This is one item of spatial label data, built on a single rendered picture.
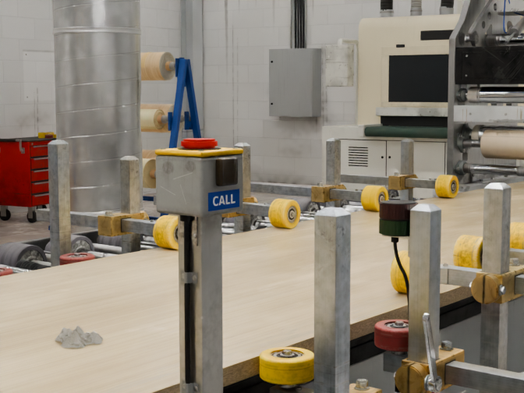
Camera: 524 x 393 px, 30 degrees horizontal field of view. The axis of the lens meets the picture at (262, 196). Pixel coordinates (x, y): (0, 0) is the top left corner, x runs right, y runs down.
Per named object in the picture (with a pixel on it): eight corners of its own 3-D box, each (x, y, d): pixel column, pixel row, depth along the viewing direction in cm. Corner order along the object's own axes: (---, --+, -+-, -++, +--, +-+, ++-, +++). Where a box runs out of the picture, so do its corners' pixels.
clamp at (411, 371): (464, 380, 157) (465, 349, 156) (423, 401, 146) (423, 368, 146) (433, 373, 160) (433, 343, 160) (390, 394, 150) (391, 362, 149)
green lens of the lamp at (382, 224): (424, 232, 152) (425, 218, 152) (405, 237, 148) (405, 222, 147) (391, 228, 156) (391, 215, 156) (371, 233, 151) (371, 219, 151)
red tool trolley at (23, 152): (78, 215, 999) (76, 136, 990) (29, 224, 931) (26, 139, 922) (40, 212, 1020) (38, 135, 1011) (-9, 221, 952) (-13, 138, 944)
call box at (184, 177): (244, 217, 109) (244, 147, 108) (202, 224, 103) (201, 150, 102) (197, 212, 113) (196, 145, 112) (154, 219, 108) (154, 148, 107)
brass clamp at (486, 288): (532, 293, 175) (533, 265, 174) (500, 306, 164) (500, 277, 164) (500, 289, 179) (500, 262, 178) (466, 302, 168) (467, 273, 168)
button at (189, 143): (224, 154, 108) (224, 138, 108) (200, 156, 105) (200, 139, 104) (198, 152, 110) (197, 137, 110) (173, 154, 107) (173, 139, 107)
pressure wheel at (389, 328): (432, 390, 160) (433, 320, 158) (407, 401, 153) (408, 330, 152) (390, 380, 165) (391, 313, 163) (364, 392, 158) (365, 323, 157)
